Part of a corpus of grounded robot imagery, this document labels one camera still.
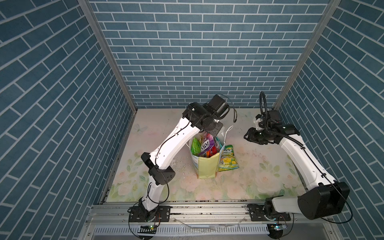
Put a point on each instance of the aluminium mounting rail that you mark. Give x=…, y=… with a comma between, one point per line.
x=202, y=221

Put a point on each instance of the white green paper bag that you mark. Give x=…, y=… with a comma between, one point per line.
x=207, y=168

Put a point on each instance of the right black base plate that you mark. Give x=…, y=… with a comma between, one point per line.
x=259, y=213

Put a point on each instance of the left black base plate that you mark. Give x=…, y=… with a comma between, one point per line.
x=138, y=214

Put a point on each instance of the bright green snack packet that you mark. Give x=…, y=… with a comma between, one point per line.
x=196, y=147

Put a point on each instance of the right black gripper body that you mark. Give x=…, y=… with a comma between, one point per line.
x=257, y=136

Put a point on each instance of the floral table mat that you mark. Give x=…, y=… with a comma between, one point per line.
x=264, y=171

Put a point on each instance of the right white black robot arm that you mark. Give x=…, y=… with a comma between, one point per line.
x=325, y=196

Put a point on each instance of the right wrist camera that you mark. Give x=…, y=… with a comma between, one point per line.
x=260, y=122

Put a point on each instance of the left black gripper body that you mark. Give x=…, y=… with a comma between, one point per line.
x=214, y=127

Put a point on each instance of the green yellow lemon candy bag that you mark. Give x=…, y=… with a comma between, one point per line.
x=228, y=160

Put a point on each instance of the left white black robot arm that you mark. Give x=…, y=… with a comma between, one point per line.
x=196, y=118

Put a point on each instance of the purple Fox's candy bag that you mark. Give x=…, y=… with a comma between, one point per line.
x=208, y=146

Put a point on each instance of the teal Fox's candy bag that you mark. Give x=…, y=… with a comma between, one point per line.
x=218, y=144

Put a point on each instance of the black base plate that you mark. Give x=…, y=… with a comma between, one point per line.
x=138, y=214
x=259, y=213

